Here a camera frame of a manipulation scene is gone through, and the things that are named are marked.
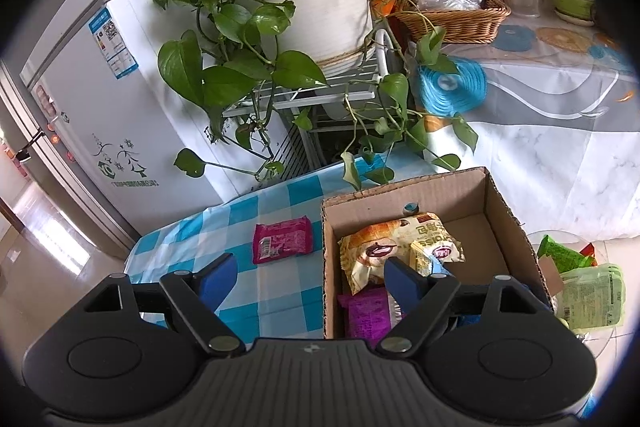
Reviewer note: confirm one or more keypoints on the yellow snack packet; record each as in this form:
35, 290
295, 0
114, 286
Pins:
430, 254

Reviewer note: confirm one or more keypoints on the purple snack packet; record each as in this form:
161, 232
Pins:
367, 314

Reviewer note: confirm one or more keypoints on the pink snack packet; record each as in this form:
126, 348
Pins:
282, 239

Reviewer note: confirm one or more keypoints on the white planter pot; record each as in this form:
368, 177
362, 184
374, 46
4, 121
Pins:
325, 17

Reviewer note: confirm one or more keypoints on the orange bread snack packet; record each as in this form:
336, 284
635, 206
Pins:
370, 247

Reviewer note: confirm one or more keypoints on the blue white checkered tablecloth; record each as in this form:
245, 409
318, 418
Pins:
235, 217

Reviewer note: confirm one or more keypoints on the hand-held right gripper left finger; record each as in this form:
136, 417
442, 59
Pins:
220, 278

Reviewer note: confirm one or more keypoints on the blue round coaster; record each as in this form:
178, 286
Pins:
515, 39

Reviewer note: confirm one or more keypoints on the grey white tablecloth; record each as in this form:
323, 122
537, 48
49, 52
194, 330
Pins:
550, 147

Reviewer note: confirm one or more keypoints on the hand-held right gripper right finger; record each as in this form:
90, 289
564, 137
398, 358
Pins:
405, 283

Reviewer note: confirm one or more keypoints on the white refrigerator with green print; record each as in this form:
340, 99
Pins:
150, 107

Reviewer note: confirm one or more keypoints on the white metal rack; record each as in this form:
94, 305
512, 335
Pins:
382, 42

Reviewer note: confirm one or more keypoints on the cardboard box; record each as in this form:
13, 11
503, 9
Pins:
450, 192

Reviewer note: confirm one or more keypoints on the pale green plastic bag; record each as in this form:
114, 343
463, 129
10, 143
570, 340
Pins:
592, 297

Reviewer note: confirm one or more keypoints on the blue round woven mat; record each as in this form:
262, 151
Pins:
450, 87

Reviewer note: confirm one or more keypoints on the wicker basket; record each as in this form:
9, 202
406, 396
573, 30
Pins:
450, 29

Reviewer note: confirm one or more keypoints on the blue snack packet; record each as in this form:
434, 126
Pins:
467, 321

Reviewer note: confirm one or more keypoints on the clear plastic bin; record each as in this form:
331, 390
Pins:
607, 338

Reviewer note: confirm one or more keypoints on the green wrapper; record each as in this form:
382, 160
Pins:
562, 254

